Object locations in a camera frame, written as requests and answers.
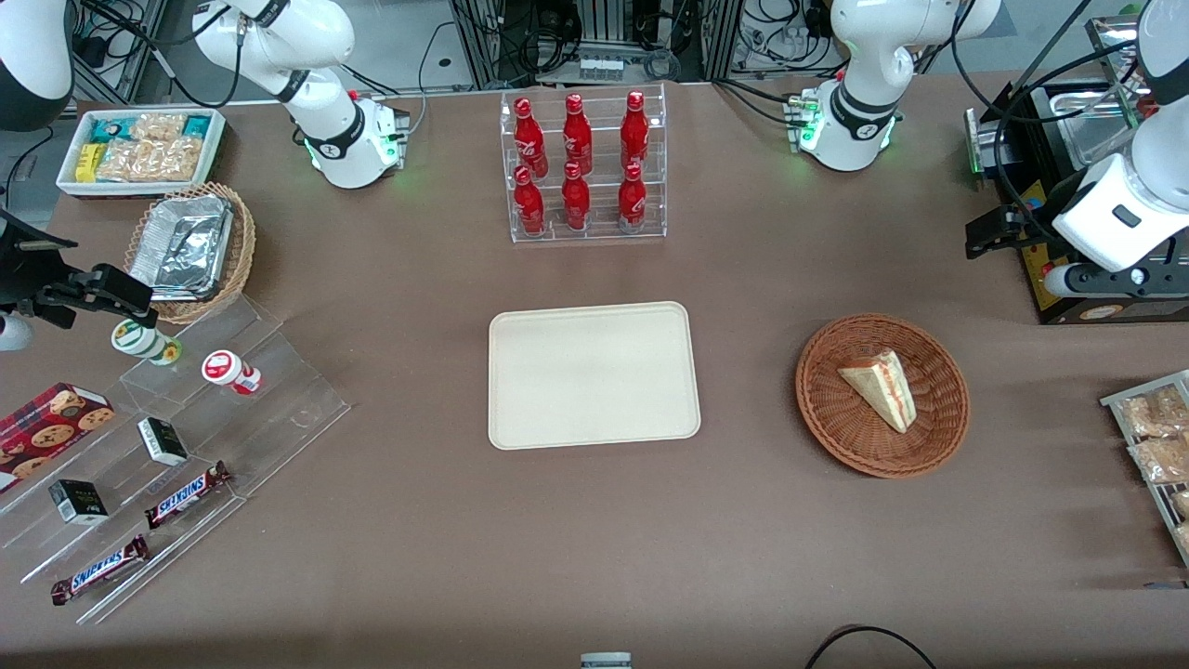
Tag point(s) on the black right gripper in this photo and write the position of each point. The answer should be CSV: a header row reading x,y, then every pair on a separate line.
x,y
26,282

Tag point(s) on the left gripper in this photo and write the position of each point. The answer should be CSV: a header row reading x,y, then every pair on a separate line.
x,y
1025,229

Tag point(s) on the triangle sandwich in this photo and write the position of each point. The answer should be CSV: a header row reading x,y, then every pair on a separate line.
x,y
878,390

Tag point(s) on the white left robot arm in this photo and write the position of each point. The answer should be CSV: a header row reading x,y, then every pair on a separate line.
x,y
864,56

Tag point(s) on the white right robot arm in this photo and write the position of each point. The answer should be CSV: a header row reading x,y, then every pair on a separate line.
x,y
325,37

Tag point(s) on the light wicker basket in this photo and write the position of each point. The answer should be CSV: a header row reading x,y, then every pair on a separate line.
x,y
240,251

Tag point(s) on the tray of packaged snacks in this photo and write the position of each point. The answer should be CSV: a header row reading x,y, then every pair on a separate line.
x,y
1111,401

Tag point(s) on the brown round wicker basket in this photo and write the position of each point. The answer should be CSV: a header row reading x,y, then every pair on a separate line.
x,y
836,427

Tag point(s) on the cream plastic tray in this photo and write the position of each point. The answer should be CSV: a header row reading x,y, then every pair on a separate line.
x,y
594,376

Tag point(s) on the green white yogurt cup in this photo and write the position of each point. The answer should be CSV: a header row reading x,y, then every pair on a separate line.
x,y
144,341

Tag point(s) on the stack of foil trays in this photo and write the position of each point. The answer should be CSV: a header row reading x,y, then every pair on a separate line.
x,y
181,246

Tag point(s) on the yellow snack packet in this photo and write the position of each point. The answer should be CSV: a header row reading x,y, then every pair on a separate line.
x,y
88,163

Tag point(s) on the large clear rice cracker bag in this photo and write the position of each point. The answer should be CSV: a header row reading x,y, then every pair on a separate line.
x,y
149,160

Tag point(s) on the red white yogurt cup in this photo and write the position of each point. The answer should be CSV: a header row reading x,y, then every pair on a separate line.
x,y
228,370

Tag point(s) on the red cookie box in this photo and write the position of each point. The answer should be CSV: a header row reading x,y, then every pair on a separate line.
x,y
46,427

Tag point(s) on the small black box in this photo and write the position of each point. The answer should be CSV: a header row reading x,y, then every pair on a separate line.
x,y
163,441
77,502

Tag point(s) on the teal snack packet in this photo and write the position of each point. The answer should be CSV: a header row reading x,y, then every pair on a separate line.
x,y
109,128
196,125

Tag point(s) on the white rectangular snack box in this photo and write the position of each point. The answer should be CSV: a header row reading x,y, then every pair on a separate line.
x,y
215,153

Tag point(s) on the small clear rice cracker bag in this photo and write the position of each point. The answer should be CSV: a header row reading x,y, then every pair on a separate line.
x,y
158,125

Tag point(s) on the clear acrylic step display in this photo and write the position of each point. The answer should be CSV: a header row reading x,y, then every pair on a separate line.
x,y
279,400

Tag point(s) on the snickers bar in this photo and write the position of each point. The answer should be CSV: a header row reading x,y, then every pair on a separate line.
x,y
186,495
97,570

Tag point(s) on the clear bag of fried snacks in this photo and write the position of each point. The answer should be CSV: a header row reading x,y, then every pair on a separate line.
x,y
1161,460
1152,413
1183,537
1182,504

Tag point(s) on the red cola bottle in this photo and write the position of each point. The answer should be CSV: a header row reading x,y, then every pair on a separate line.
x,y
529,203
632,199
577,132
529,135
575,199
634,128

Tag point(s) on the clear acrylic bottle rack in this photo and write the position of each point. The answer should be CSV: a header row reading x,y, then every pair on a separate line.
x,y
602,232

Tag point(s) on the white power strip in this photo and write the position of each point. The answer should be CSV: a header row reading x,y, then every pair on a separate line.
x,y
600,69

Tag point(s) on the grey white object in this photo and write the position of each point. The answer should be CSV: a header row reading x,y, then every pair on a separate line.
x,y
606,662

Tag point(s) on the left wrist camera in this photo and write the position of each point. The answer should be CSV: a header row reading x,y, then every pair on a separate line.
x,y
1115,281

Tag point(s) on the aluminium frame post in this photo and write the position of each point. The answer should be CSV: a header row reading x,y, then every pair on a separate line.
x,y
483,42
720,37

